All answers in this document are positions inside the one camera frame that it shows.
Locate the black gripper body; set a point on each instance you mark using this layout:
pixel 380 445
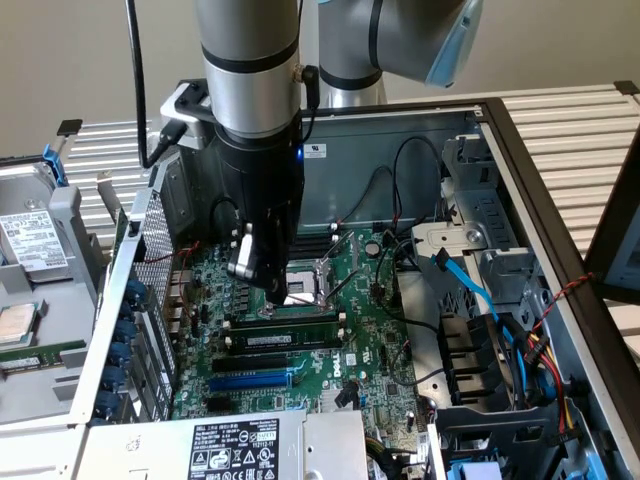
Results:
pixel 260 165

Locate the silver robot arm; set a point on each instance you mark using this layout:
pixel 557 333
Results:
pixel 245 50

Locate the RAM slot with white latches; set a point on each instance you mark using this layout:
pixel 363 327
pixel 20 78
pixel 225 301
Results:
pixel 334 239
pixel 334 228
pixel 344 332

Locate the RAM memory stick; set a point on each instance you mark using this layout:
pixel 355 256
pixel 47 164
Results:
pixel 280 323

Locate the CPU socket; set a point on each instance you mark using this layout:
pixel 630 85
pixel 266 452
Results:
pixel 307 287

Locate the metal socket cover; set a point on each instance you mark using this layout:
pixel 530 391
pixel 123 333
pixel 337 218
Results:
pixel 346 250

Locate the thin metal locking lever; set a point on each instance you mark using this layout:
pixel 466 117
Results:
pixel 350 286

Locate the round coin battery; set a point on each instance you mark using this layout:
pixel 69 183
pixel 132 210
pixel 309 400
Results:
pixel 371 246

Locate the long black expansion slot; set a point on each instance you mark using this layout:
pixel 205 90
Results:
pixel 250 363

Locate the green motherboard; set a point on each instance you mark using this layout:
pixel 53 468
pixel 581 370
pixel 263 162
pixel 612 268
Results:
pixel 370 320

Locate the blue card retention clip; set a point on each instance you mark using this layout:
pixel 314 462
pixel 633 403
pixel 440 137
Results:
pixel 115 377
pixel 126 331
pixel 135 292
pixel 108 404
pixel 120 353

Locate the open black PC case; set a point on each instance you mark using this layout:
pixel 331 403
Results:
pixel 375 135

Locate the long blue expansion slot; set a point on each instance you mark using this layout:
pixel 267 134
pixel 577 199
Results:
pixel 250 383

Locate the green graphics card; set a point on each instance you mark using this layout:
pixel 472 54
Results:
pixel 118 225

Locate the short black expansion slot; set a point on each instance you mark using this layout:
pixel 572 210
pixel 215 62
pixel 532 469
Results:
pixel 220 405

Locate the small silver heatsink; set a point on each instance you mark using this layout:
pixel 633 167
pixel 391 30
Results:
pixel 330 401

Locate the grey parts rack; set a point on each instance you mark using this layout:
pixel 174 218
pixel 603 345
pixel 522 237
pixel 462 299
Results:
pixel 65 210

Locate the black table end cap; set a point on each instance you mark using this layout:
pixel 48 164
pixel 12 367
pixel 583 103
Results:
pixel 70 127
pixel 627 87

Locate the black plastic fan shroud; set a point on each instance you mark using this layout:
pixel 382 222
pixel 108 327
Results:
pixel 465 350

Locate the silver hard disk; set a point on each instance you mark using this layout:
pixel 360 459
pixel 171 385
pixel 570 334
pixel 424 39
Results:
pixel 30 235

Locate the silver metal disk bay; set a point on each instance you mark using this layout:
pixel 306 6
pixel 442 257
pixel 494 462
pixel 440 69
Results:
pixel 492 210

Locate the silver power supply unit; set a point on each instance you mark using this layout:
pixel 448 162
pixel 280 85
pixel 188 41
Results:
pixel 150 450

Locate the silver CPU chip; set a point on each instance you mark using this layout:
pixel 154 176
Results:
pixel 15 322

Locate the dark metal disk bay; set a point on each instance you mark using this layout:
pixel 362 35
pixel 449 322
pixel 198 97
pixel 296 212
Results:
pixel 500 425

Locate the black framed panel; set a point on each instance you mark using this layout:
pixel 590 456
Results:
pixel 602 240

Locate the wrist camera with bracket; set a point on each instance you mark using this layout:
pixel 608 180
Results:
pixel 175 107

